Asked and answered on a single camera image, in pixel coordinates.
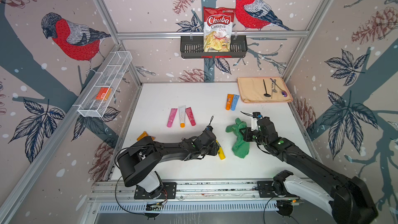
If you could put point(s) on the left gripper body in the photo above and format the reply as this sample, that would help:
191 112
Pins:
212 150

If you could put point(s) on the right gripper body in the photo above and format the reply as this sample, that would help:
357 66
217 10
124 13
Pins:
254 136

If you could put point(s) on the yellow toothpaste tube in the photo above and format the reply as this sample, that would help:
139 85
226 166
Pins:
220 152

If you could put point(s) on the green cleaning cloth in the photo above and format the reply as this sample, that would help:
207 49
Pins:
241 147

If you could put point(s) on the red pink toothpaste tube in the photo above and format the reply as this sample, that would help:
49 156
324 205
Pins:
190 116

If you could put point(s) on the white toothpaste tube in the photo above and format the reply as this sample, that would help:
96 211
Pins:
182 115

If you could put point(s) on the magenta toothpaste tube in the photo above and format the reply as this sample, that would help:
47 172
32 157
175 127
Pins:
171 118

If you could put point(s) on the orange toothpaste tube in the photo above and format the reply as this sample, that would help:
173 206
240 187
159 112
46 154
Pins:
230 98

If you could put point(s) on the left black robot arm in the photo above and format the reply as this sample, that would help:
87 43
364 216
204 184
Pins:
137 161

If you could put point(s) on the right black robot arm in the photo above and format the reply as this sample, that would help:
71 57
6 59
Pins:
347 200

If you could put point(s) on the blue toothpaste tube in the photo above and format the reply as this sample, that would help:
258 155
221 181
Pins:
234 102

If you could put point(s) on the black spoon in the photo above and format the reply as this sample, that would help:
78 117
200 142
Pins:
266 94

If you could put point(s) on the iridescent purple spoon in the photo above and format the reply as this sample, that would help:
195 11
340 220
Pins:
283 92

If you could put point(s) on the beige folded cloth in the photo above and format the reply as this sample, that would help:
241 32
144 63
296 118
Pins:
262 88

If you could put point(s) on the pink tray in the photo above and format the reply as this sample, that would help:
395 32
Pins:
264 89

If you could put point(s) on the orange snack packet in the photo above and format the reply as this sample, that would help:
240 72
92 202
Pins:
145 134

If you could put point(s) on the orange packet in shelf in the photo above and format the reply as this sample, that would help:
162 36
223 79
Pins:
103 94

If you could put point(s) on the Chuba cassava chips bag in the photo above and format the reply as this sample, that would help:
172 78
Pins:
218 25

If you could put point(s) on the patterned handle utensil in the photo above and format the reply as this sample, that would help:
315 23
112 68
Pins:
272 92

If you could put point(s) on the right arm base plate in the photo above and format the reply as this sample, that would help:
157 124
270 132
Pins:
269 189

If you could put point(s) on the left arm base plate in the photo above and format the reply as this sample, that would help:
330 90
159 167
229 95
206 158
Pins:
166 190

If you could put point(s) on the black wire wall basket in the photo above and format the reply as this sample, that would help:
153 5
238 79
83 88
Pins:
197 48

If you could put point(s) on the white wire wall shelf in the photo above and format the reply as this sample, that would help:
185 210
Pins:
110 77

